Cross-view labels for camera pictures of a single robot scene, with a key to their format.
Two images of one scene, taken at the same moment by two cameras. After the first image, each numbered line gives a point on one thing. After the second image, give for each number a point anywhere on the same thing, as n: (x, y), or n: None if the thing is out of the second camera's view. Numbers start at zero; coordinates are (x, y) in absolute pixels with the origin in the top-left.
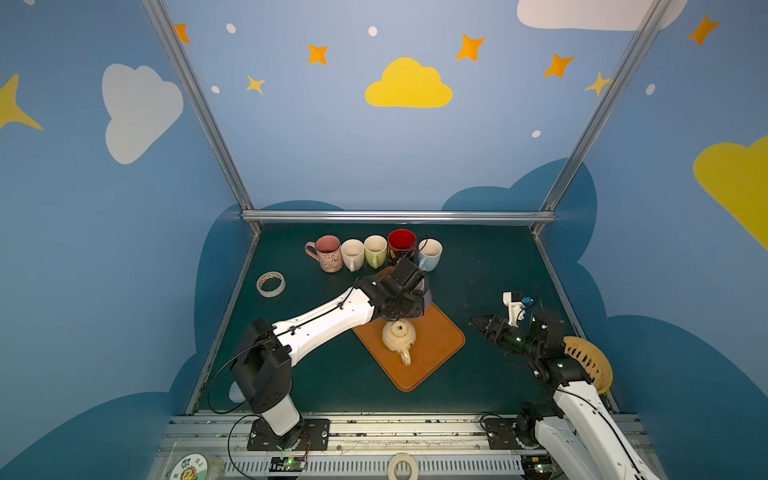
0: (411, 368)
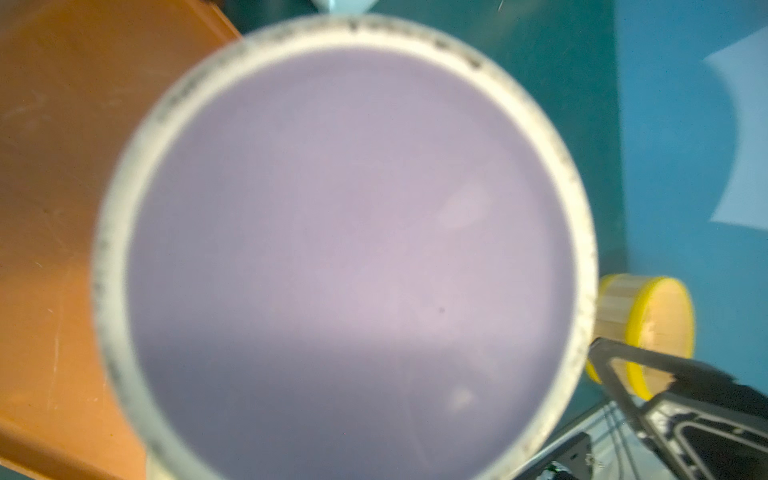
0: (75, 78)
